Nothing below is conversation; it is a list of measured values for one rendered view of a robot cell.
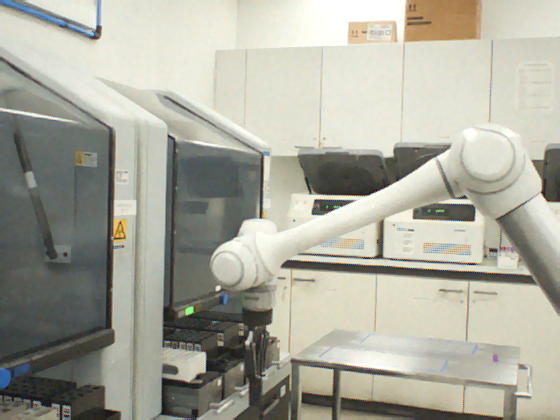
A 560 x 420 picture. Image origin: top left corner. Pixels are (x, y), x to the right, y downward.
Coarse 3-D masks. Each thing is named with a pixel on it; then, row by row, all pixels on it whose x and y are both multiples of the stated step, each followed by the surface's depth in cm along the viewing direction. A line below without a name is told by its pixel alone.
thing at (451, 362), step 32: (320, 352) 194; (352, 352) 195; (384, 352) 196; (416, 352) 197; (448, 352) 198; (480, 352) 199; (512, 352) 200; (480, 384) 169; (512, 384) 166; (512, 416) 167
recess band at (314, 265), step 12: (288, 264) 405; (300, 264) 403; (312, 264) 400; (324, 264) 398; (336, 264) 395; (348, 264) 393; (360, 264) 391; (420, 276) 380; (432, 276) 378; (444, 276) 376; (456, 276) 373; (468, 276) 371; (480, 276) 369; (492, 276) 367; (504, 276) 365; (516, 276) 363; (528, 276) 361
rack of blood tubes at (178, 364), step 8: (168, 352) 170; (176, 352) 172; (184, 352) 171; (192, 352) 172; (200, 352) 172; (168, 360) 164; (176, 360) 163; (184, 360) 165; (192, 360) 164; (200, 360) 168; (168, 368) 175; (176, 368) 174; (184, 368) 162; (192, 368) 164; (200, 368) 168; (168, 376) 164; (176, 376) 163; (184, 376) 162; (192, 376) 164
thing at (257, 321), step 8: (248, 312) 158; (256, 312) 157; (264, 312) 158; (272, 312) 160; (248, 320) 158; (256, 320) 157; (264, 320) 158; (272, 320) 160; (248, 328) 158; (256, 328) 158; (264, 328) 163; (248, 336) 158; (256, 336) 158; (256, 344) 159
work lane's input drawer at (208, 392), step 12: (216, 372) 171; (168, 384) 163; (180, 384) 162; (192, 384) 161; (204, 384) 163; (216, 384) 169; (168, 396) 162; (180, 396) 161; (192, 396) 160; (204, 396) 162; (216, 396) 169; (192, 408) 160; (204, 408) 163; (216, 408) 165; (228, 408) 166
